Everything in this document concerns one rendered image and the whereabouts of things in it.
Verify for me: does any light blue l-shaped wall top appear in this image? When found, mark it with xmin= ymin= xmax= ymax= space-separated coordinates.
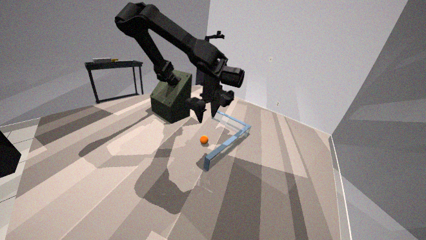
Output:
xmin=203 ymin=110 xmax=251 ymax=171

